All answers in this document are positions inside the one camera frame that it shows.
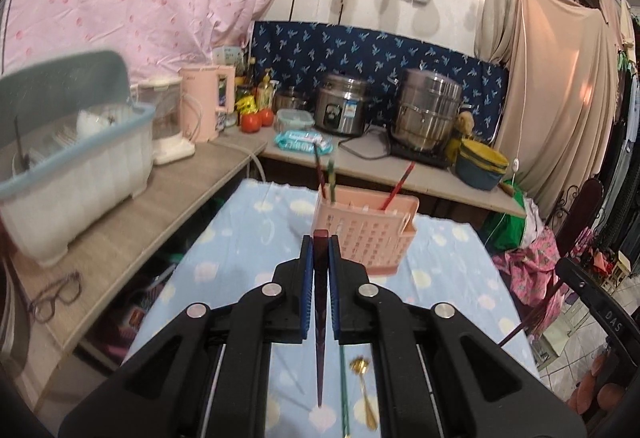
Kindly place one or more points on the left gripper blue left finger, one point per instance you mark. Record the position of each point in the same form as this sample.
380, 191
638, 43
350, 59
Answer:
306, 275

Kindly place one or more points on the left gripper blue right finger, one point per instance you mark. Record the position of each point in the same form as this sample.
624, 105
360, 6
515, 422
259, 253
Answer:
335, 279

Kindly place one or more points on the dark red chopstick gold band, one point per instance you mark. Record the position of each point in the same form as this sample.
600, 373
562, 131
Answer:
321, 273

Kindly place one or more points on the green chopstick gold band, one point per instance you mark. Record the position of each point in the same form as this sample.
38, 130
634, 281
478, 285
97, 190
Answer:
344, 394
330, 169

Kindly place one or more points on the gold flower-shaped spoon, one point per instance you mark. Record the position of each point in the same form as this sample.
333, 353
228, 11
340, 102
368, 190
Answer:
359, 367

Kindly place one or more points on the bright red chopstick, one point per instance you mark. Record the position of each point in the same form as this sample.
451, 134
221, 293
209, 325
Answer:
536, 315

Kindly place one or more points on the right hand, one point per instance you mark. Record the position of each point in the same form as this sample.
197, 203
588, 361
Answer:
587, 393

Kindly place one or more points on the pink perforated utensil basket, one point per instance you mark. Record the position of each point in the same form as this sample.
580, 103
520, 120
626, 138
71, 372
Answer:
377, 239

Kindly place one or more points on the blue planet-pattern tablecloth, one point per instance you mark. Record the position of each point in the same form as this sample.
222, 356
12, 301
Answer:
261, 243

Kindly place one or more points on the pink floral garment pile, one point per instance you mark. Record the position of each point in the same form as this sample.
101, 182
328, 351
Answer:
530, 271

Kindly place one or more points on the teal wet wipes pack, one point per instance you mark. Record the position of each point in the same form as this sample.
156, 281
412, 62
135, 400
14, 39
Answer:
307, 142

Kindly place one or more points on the glass food container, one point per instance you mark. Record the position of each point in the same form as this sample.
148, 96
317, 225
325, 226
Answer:
292, 120

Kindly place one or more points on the red tomato left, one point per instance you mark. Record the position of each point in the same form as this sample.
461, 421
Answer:
250, 123

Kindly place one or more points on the red tomato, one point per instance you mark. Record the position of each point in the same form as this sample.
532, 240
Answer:
266, 117
250, 123

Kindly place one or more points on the red tomato right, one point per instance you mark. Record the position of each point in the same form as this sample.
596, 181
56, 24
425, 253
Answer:
266, 117

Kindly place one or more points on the green cloth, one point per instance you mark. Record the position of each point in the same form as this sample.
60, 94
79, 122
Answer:
502, 232

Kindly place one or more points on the stainless steel rice cooker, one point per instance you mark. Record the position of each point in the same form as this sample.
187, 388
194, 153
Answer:
341, 105

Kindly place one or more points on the condiment bottles group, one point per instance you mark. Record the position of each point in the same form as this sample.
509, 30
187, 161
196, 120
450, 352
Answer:
253, 90

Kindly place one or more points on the blue yellow stacked bowls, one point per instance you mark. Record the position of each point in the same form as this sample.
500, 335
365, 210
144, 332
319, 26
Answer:
479, 166

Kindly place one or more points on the pink electric kettle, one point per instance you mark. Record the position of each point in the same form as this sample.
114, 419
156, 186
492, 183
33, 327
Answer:
208, 98

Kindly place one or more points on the large stainless steamer pot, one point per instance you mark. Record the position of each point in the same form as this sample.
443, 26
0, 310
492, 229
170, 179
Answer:
428, 105

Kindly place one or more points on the white food steamer appliance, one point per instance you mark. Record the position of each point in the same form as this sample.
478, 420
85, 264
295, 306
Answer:
169, 143

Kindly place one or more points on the brown plush toy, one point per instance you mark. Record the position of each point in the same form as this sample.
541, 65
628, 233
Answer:
463, 127

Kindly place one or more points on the navy bird-pattern cloth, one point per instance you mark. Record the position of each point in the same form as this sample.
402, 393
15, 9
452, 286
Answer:
299, 53

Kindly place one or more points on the eyeglasses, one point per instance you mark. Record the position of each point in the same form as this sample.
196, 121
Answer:
65, 291

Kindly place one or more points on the white dish drainer teal lid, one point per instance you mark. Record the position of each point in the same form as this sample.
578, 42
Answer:
73, 146

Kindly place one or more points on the beige hanging curtain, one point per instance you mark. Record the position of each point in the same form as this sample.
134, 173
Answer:
562, 86

